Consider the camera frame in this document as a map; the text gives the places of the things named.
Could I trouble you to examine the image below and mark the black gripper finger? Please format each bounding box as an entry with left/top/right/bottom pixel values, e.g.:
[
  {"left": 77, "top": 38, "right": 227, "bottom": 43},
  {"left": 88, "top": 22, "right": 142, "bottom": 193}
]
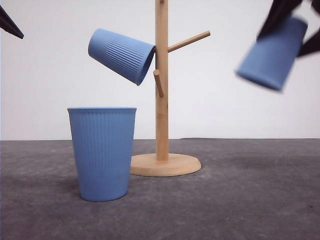
[
  {"left": 296, "top": 30, "right": 320, "bottom": 57},
  {"left": 0, "top": 5, "right": 24, "bottom": 39},
  {"left": 256, "top": 0, "right": 302, "bottom": 40}
]

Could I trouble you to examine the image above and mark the blue ribbed cup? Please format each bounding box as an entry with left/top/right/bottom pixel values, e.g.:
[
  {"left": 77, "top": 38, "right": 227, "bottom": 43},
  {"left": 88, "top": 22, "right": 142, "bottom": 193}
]
[
  {"left": 67, "top": 107, "right": 137, "bottom": 202},
  {"left": 236, "top": 17, "right": 308, "bottom": 90},
  {"left": 88, "top": 28, "right": 156, "bottom": 85}
]

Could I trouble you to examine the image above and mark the wooden cup tree stand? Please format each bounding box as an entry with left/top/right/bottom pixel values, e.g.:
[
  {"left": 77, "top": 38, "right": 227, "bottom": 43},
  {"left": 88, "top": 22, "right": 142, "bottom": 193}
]
[{"left": 130, "top": 0, "right": 210, "bottom": 177}]

